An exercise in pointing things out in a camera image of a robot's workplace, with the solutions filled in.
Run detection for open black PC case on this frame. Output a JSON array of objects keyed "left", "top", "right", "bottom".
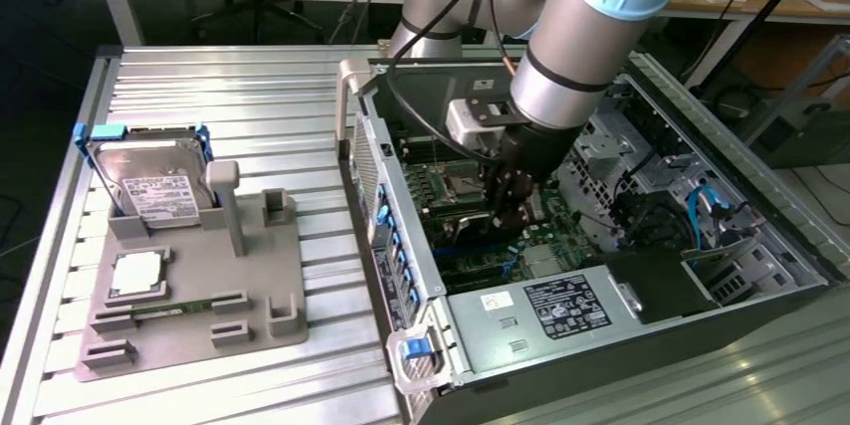
[{"left": 336, "top": 54, "right": 841, "bottom": 425}]

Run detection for grey parts rack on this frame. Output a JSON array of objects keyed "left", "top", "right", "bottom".
[{"left": 76, "top": 159, "right": 313, "bottom": 384}]

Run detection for dark grey floor box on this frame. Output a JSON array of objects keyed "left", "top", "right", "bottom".
[{"left": 755, "top": 102, "right": 850, "bottom": 170}]

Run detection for aluminium profile frame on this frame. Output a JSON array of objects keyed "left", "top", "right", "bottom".
[{"left": 739, "top": 34, "right": 850, "bottom": 147}]

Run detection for silver chipset heat sink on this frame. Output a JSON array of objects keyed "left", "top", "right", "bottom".
[{"left": 520, "top": 245, "right": 567, "bottom": 278}]

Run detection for blue SATA wire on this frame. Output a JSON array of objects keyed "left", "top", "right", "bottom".
[{"left": 687, "top": 184, "right": 736, "bottom": 253}]

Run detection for green RAM stick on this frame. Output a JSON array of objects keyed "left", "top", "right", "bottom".
[{"left": 132, "top": 299, "right": 214, "bottom": 319}]

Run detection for green motherboard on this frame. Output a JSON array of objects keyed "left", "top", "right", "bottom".
[{"left": 397, "top": 138, "right": 599, "bottom": 297}]

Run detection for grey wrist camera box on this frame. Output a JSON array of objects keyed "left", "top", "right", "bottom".
[{"left": 443, "top": 99, "right": 532, "bottom": 162}]

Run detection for silver disk bay cage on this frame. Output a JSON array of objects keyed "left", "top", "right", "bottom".
[{"left": 563, "top": 106, "right": 665, "bottom": 197}]

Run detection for black wire bundle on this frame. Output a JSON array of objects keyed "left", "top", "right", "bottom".
[{"left": 607, "top": 190, "right": 689, "bottom": 253}]

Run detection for hard disk drive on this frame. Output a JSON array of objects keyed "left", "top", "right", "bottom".
[{"left": 70, "top": 120, "right": 214, "bottom": 220}]

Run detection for RAM stick white label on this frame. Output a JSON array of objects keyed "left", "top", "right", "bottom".
[{"left": 427, "top": 204, "right": 492, "bottom": 223}]

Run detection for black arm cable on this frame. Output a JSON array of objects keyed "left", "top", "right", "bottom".
[{"left": 384, "top": 0, "right": 516, "bottom": 167}]

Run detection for CPU socket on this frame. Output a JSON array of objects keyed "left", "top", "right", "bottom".
[{"left": 433, "top": 163, "right": 489, "bottom": 197}]

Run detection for black plastic shroud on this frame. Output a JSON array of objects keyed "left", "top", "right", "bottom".
[{"left": 583, "top": 245, "right": 721, "bottom": 326}]

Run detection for grey power supply unit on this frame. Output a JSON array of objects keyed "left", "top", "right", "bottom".
[{"left": 444, "top": 265, "right": 647, "bottom": 379}]

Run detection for black tripod pole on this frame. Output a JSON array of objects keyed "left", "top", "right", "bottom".
[{"left": 687, "top": 0, "right": 835, "bottom": 93}]

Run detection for black chair base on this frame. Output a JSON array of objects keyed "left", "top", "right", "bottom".
[{"left": 189, "top": 0, "right": 328, "bottom": 44}]

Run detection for blue case latch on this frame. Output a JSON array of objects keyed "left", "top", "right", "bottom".
[{"left": 396, "top": 338, "right": 433, "bottom": 362}]

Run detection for silver CPU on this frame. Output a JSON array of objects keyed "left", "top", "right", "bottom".
[{"left": 109, "top": 253, "right": 166, "bottom": 297}]

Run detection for silver hard disk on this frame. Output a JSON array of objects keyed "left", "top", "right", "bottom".
[{"left": 92, "top": 133, "right": 213, "bottom": 227}]

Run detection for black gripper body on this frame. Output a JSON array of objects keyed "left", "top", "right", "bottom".
[{"left": 493, "top": 120, "right": 589, "bottom": 187}]

